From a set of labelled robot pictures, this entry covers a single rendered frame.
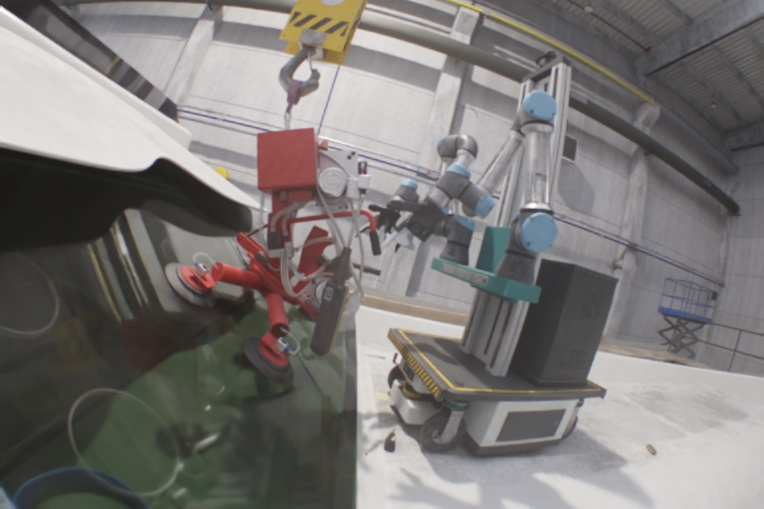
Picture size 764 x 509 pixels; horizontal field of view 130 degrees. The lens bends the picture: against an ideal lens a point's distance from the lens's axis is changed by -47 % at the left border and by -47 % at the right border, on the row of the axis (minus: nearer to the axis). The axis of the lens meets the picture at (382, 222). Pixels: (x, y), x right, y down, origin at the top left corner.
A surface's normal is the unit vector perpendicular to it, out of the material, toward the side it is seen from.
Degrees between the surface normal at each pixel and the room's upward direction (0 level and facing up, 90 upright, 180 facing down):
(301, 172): 90
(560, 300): 90
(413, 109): 90
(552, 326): 90
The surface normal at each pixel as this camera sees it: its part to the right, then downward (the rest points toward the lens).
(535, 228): -0.18, 0.04
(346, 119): 0.09, -0.02
